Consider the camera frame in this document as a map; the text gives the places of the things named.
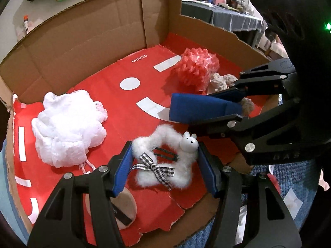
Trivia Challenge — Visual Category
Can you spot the blue felt cloth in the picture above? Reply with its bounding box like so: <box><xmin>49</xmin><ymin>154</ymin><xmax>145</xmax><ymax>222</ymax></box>
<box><xmin>169</xmin><ymin>92</ymin><xmax>244</xmax><ymax>124</ymax></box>

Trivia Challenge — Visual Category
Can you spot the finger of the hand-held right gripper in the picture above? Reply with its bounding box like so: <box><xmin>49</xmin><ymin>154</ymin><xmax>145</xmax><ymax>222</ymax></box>
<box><xmin>211</xmin><ymin>58</ymin><xmax>297</xmax><ymax>102</ymax></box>
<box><xmin>188</xmin><ymin>97</ymin><xmax>302</xmax><ymax>166</ymax></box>

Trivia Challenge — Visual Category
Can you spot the cream crochet scrunchie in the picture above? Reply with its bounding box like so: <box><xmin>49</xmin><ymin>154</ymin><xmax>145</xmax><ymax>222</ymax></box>
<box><xmin>209</xmin><ymin>73</ymin><xmax>255</xmax><ymax>116</ymax></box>

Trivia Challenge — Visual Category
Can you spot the white fluffy scrunchie plaid bow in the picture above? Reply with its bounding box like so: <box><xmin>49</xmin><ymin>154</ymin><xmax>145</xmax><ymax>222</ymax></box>
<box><xmin>132</xmin><ymin>124</ymin><xmax>200</xmax><ymax>191</ymax></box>

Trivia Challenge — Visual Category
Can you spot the white mesh bath pouf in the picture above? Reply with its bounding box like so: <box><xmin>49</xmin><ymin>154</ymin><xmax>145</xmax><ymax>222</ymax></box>
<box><xmin>31</xmin><ymin>89</ymin><xmax>108</xmax><ymax>176</ymax></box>

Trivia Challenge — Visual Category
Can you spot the table with grey cloth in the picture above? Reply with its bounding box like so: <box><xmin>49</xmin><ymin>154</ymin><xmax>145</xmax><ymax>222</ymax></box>
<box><xmin>181</xmin><ymin>1</ymin><xmax>262</xmax><ymax>48</ymax></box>

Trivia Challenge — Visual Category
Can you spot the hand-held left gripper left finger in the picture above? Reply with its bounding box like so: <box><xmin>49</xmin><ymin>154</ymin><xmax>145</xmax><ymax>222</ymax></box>
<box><xmin>27</xmin><ymin>141</ymin><xmax>134</xmax><ymax>248</ymax></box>

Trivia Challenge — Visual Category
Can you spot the red foam mesh net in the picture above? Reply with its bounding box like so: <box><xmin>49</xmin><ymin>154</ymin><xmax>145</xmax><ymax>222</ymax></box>
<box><xmin>174</xmin><ymin>48</ymin><xmax>220</xmax><ymax>92</ymax></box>

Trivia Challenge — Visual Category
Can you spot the cardboard box red lining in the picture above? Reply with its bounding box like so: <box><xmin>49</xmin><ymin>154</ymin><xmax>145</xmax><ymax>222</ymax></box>
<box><xmin>0</xmin><ymin>0</ymin><xmax>285</xmax><ymax>248</ymax></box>

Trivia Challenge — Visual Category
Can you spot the small white cloth pad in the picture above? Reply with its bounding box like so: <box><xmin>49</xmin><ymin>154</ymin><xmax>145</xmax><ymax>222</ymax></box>
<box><xmin>283</xmin><ymin>188</ymin><xmax>303</xmax><ymax>213</ymax></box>

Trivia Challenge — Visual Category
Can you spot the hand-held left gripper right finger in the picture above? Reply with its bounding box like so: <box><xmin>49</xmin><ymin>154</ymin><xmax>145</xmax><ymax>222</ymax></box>
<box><xmin>198</xmin><ymin>142</ymin><xmax>303</xmax><ymax>248</ymax></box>

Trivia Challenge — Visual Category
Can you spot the blue fleece blanket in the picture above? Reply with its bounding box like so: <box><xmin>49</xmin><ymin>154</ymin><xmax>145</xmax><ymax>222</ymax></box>
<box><xmin>0</xmin><ymin>134</ymin><xmax>321</xmax><ymax>248</ymax></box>

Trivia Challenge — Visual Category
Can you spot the beige powder puff black strap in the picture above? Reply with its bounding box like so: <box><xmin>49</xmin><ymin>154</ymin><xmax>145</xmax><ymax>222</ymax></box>
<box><xmin>85</xmin><ymin>188</ymin><xmax>137</xmax><ymax>229</ymax></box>

